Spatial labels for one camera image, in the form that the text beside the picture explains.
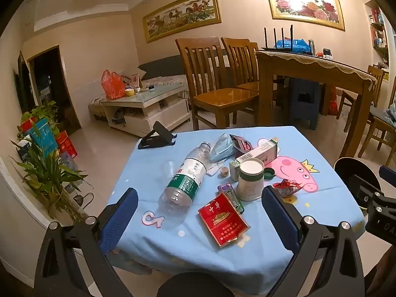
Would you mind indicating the red candy wrapper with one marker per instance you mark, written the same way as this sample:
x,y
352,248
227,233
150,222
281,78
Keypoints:
x,y
287,187

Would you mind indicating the framed flower painting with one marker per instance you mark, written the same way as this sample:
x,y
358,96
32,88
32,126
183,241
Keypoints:
x,y
304,4

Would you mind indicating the small green box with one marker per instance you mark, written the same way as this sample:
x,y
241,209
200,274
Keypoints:
x,y
234,170

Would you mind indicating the grey thermos bottle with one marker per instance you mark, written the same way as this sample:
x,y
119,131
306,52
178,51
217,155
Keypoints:
x,y
311,48

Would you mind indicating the orange plastic bag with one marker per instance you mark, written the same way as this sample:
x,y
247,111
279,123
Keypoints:
x,y
113,86

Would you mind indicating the black router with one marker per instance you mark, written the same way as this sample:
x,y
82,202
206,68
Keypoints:
x,y
277,49

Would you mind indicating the yellow cup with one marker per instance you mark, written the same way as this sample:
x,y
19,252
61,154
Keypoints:
x,y
129,92

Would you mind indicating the red dotted snack wrapper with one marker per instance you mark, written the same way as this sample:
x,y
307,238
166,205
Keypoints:
x,y
241,144

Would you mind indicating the wall bookshelf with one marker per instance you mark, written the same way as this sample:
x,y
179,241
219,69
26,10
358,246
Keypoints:
x,y
379,31

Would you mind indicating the blue cartoon print tablecloth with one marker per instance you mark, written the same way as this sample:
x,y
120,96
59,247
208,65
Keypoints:
x,y
161,238

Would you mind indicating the lace table cover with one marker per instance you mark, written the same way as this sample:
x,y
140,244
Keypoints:
x,y
309,60

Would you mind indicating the green bottle cap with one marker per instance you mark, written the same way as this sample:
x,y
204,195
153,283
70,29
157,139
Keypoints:
x,y
268,173

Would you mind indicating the green potted plant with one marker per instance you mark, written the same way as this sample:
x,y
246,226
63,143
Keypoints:
x,y
46,167

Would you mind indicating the red cardboard box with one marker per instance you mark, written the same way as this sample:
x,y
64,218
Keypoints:
x,y
66,145

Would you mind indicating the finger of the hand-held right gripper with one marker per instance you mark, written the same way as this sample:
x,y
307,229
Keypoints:
x,y
389,173

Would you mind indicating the blue face mask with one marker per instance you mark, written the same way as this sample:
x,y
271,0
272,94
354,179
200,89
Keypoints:
x,y
221,148

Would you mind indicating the blue plastic stool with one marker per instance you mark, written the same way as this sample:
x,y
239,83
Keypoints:
x,y
304,105

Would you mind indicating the white cylindrical can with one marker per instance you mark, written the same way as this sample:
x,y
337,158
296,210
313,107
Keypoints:
x,y
250,185

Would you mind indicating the green gum pack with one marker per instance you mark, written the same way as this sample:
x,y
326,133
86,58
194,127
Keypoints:
x,y
236,204

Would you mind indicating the grey sofa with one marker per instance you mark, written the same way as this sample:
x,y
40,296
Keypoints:
x,y
164,65

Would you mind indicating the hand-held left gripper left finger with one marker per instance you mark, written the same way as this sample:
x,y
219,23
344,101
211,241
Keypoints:
x,y
119,219

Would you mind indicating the blue cardboard box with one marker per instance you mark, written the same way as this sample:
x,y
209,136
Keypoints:
x,y
45,136

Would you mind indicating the red cigarette pack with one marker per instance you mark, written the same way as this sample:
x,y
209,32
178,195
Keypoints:
x,y
221,222

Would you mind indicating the blue plastic bag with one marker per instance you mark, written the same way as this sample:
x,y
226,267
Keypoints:
x,y
295,45

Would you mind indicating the long white green carton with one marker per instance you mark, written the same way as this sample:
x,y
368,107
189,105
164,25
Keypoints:
x,y
263,151

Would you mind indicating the framed horse painting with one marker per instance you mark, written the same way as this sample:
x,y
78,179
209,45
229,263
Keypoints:
x,y
182,14

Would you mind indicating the black phone stand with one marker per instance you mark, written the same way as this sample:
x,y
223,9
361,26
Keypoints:
x,y
161,136

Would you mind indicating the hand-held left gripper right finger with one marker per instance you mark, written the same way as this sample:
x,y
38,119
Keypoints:
x,y
280,219

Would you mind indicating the white coffee table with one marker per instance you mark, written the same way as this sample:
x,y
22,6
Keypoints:
x,y
145,111

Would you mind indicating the clear plastic water bottle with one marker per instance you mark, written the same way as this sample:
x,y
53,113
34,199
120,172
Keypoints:
x,y
185,176

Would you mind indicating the wooden dining chair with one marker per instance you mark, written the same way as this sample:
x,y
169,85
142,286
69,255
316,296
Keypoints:
x,y
380,123
222,97
376,74
238,49

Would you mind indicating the wooden dining table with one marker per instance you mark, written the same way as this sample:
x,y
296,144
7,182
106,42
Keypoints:
x,y
355,108

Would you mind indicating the small cork-like cap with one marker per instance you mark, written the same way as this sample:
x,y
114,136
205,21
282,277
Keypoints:
x,y
223,171

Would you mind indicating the purple wrapper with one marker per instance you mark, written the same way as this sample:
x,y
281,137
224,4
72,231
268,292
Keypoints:
x,y
223,188

